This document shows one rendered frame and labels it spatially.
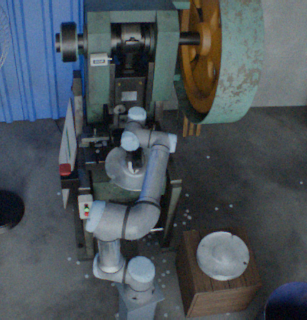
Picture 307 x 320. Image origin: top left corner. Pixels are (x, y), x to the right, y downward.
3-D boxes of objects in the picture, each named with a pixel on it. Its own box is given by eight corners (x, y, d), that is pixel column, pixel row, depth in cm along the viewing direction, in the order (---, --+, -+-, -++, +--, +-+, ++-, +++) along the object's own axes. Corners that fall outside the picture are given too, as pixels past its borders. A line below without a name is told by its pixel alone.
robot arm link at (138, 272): (151, 293, 167) (153, 280, 158) (121, 288, 168) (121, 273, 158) (155, 271, 176) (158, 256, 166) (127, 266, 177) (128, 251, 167)
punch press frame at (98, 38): (162, 231, 240) (194, 29, 146) (93, 237, 232) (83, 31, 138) (141, 144, 295) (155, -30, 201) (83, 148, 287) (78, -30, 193)
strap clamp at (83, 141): (109, 145, 212) (109, 131, 204) (78, 147, 208) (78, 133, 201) (108, 138, 216) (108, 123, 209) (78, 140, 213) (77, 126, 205)
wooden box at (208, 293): (245, 310, 219) (263, 284, 195) (185, 318, 214) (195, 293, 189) (230, 256, 247) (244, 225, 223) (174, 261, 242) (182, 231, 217)
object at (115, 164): (93, 158, 191) (93, 156, 190) (141, 136, 204) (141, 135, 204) (127, 201, 178) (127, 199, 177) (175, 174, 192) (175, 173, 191)
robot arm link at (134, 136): (147, 141, 152) (152, 123, 160) (119, 136, 153) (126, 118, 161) (146, 155, 158) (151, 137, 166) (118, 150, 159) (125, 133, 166)
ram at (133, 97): (143, 128, 195) (148, 78, 174) (113, 131, 192) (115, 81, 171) (138, 108, 207) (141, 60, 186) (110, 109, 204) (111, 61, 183)
